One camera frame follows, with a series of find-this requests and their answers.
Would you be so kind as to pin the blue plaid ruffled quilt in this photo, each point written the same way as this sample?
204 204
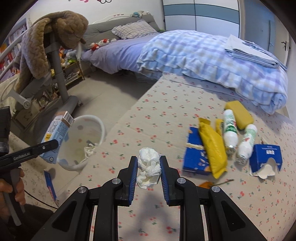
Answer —
206 57

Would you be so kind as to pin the light blue milk carton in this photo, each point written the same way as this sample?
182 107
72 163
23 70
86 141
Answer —
57 130

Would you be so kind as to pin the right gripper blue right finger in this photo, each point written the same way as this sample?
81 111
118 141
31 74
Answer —
165 178

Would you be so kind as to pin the plaid pillow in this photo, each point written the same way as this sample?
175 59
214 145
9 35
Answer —
134 30

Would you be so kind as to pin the white green plastic bottle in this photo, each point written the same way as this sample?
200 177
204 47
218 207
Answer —
230 134
245 148

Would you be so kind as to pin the cherry print bed sheet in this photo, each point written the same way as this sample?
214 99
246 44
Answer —
163 119

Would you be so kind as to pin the white door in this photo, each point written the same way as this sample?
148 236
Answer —
265 29

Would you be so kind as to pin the white blue wardrobe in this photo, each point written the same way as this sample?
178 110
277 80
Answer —
213 17

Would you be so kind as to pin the white tissue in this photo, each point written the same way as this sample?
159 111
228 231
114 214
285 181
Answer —
149 168

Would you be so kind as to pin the folded light blue sheets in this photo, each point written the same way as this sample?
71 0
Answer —
249 51

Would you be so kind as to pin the white round trash bin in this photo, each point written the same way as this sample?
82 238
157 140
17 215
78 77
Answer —
84 136

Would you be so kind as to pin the purple bed sheet mattress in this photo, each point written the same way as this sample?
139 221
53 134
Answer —
118 55

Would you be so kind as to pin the red white plush doll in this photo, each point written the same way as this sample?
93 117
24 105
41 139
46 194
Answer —
95 46

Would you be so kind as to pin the brown plush blanket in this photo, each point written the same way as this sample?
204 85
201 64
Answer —
68 27

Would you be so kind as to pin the blue cardboard box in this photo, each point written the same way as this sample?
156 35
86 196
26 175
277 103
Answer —
195 158

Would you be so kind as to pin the yellow snack bag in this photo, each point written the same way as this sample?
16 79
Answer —
214 147

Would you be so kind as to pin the blue flat stick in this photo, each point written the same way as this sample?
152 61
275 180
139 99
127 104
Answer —
49 184

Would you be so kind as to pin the person's left hand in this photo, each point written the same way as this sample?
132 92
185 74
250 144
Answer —
11 194

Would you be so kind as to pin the white bookshelf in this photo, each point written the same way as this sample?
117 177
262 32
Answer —
10 49

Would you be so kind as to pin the blue tissue box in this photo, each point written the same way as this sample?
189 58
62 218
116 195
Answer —
265 161

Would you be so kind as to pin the grey headboard cushion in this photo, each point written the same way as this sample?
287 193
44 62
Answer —
103 30

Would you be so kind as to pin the orange peel scrap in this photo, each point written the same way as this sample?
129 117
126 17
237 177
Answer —
209 184

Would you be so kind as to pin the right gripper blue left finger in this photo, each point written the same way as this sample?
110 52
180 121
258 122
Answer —
131 179

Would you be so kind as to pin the yellow sponge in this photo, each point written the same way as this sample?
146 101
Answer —
242 116

